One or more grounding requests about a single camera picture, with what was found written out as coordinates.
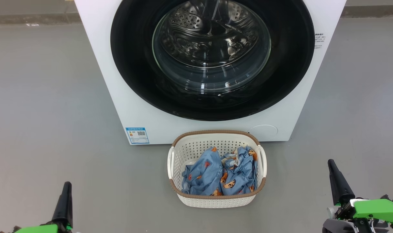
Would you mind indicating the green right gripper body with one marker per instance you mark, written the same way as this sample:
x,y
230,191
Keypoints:
x,y
374,210

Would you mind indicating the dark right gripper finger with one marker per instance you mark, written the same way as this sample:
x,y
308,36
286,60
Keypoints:
x,y
338,186

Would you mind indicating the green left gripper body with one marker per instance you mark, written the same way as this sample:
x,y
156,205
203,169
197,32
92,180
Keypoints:
x,y
38,229

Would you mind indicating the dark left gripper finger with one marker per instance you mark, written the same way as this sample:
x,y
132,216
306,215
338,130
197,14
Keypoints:
x,y
63,207

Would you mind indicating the black round glass washer door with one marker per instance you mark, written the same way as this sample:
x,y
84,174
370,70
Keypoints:
x,y
135,64

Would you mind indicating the white front-load washing machine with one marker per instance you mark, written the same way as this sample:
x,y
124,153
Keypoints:
x,y
135,106

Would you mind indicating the steel washing machine drum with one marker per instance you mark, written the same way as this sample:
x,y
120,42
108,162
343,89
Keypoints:
x,y
183,21

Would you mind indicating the round white filter cover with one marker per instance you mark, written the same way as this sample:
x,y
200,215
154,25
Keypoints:
x,y
263,132

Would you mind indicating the blue energy label sticker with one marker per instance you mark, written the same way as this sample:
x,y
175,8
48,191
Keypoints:
x,y
137,135

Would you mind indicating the white perforated basket brown rim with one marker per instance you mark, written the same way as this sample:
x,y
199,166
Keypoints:
x,y
215,200

